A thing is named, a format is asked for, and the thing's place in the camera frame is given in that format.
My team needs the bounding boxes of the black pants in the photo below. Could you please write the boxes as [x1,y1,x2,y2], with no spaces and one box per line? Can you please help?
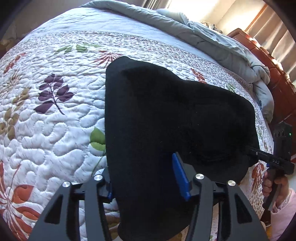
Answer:
[105,57,259,240]

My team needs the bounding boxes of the pink sleeve forearm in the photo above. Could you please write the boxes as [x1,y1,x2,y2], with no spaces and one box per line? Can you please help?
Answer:
[270,188,295,240]

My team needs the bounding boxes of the person's right hand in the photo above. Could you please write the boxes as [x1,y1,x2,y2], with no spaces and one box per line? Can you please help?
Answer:
[262,168,290,209]

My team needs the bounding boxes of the red wooden headboard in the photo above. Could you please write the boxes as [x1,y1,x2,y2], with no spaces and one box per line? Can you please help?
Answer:
[228,28,296,162]

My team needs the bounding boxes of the grey blue duvet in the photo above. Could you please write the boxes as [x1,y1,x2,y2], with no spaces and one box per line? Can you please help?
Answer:
[83,1,274,122]

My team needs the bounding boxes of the beige curtain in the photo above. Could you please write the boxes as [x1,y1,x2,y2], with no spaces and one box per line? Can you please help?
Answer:
[247,6,295,84]

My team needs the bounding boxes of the floral quilted bedspread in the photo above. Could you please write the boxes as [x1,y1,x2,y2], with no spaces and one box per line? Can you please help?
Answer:
[1,8,273,240]

